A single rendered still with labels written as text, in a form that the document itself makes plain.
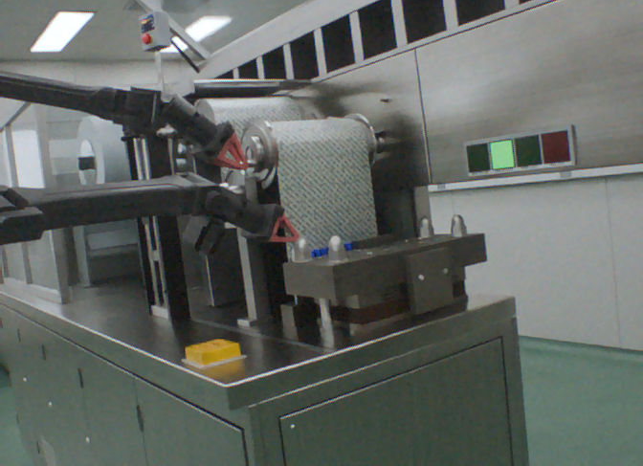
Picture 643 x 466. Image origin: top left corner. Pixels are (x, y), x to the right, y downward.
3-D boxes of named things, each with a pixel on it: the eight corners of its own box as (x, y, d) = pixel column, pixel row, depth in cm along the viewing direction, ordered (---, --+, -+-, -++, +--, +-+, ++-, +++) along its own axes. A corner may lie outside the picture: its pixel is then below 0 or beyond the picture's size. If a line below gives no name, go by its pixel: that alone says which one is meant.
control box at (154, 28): (138, 51, 176) (133, 15, 175) (155, 53, 181) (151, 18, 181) (154, 44, 172) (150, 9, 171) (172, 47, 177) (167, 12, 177)
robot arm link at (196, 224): (214, 190, 110) (182, 173, 114) (185, 251, 110) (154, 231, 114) (253, 208, 120) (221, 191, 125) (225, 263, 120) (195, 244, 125)
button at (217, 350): (186, 361, 108) (184, 346, 108) (222, 351, 112) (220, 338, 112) (204, 366, 103) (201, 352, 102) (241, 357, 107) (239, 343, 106)
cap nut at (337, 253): (323, 262, 115) (321, 237, 115) (340, 259, 117) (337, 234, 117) (336, 263, 112) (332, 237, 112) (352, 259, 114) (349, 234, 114)
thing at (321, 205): (289, 267, 129) (277, 175, 128) (378, 249, 142) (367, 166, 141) (290, 267, 128) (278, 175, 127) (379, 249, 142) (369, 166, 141)
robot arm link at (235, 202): (219, 186, 116) (210, 180, 121) (202, 219, 116) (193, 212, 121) (251, 200, 120) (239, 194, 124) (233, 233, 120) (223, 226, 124)
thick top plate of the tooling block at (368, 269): (286, 294, 123) (281, 262, 123) (432, 259, 146) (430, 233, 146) (336, 299, 110) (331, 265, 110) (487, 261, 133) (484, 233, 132)
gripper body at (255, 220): (273, 238, 120) (240, 224, 117) (247, 239, 129) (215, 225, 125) (284, 207, 122) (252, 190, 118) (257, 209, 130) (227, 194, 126)
